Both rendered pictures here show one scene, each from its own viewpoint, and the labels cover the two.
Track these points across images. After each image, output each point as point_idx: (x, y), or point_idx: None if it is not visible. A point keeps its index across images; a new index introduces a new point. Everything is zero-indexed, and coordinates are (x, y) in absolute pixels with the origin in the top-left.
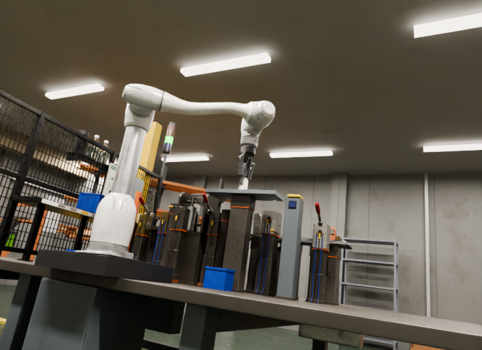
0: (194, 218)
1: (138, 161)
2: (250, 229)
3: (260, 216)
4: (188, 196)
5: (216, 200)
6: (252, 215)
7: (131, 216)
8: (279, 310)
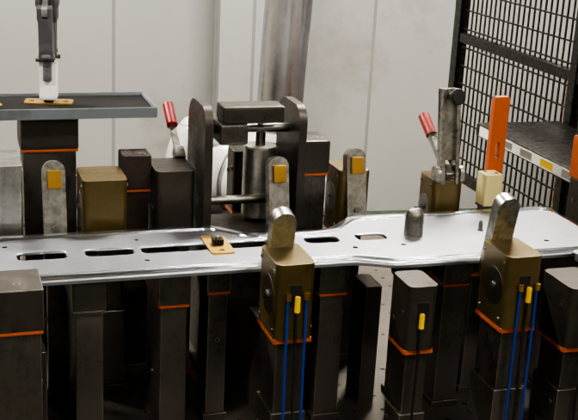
0: (242, 178)
1: (266, 35)
2: (23, 201)
3: (41, 170)
4: (289, 111)
5: (203, 120)
6: (22, 163)
7: (167, 157)
8: None
